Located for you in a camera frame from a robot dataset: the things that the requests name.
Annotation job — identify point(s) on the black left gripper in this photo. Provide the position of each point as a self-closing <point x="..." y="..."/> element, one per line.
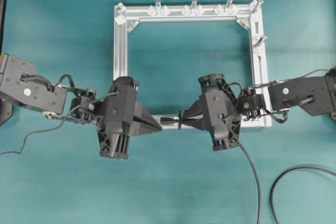
<point x="116" y="118"/>

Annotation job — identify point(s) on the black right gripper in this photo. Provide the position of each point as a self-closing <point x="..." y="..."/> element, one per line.
<point x="217" y="107"/>

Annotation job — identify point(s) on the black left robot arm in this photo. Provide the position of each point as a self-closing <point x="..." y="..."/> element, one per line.
<point x="23" y="87"/>

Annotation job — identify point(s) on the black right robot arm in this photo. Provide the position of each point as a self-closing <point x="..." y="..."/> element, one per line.
<point x="315" y="95"/>

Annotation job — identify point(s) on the side metal post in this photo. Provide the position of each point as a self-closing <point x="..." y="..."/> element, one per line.
<point x="258" y="40"/>

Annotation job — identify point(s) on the aluminium extrusion frame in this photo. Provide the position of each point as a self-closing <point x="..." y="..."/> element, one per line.
<point x="172" y="49"/>

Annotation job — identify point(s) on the middle metal post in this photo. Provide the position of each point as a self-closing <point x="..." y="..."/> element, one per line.
<point x="193" y="6"/>

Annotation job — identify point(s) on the metal post with blue tape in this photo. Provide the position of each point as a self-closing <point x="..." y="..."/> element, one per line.
<point x="158" y="6"/>

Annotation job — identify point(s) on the right metal post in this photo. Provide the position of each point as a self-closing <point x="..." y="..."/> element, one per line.
<point x="229" y="4"/>

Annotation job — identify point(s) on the corner metal post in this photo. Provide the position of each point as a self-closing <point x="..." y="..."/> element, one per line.
<point x="258" y="5"/>

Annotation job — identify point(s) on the black vertical rail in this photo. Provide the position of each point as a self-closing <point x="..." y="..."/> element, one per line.
<point x="4" y="6"/>

